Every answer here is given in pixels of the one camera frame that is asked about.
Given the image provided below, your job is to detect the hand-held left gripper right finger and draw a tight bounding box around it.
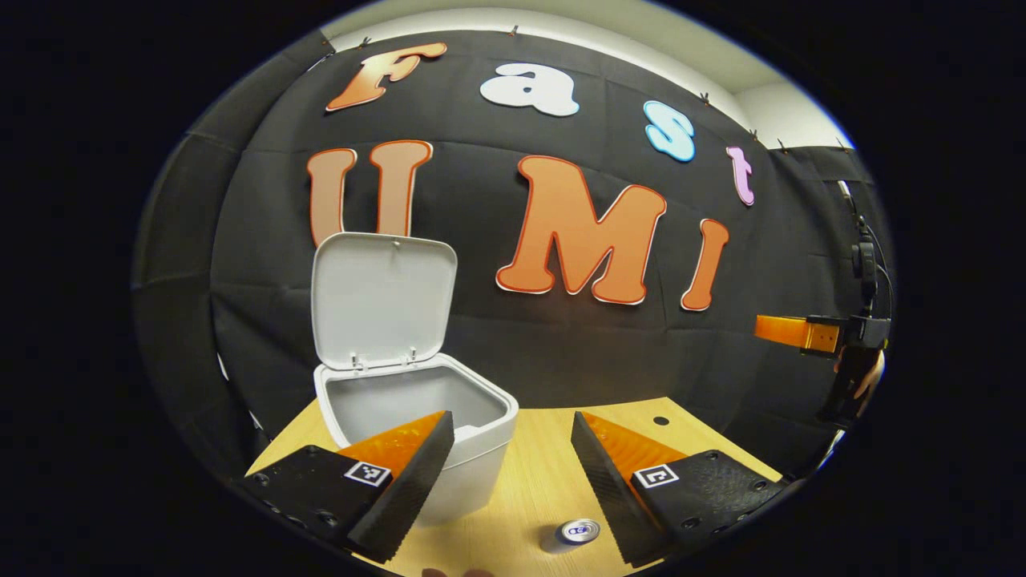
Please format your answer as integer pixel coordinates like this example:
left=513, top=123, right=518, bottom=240
left=571, top=411, right=790, bottom=568

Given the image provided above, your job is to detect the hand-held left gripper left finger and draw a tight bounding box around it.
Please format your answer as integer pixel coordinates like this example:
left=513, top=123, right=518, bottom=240
left=234, top=410, right=455, bottom=564

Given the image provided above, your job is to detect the blue pop can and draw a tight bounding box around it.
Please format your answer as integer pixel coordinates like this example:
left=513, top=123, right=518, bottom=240
left=541, top=518, right=602, bottom=555

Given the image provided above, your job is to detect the white desktop garbage bin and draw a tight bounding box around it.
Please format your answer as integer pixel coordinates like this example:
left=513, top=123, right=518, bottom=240
left=311, top=232, right=519, bottom=527

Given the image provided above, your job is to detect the wooden desktop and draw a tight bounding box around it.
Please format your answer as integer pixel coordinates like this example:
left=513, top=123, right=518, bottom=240
left=244, top=397, right=786, bottom=577

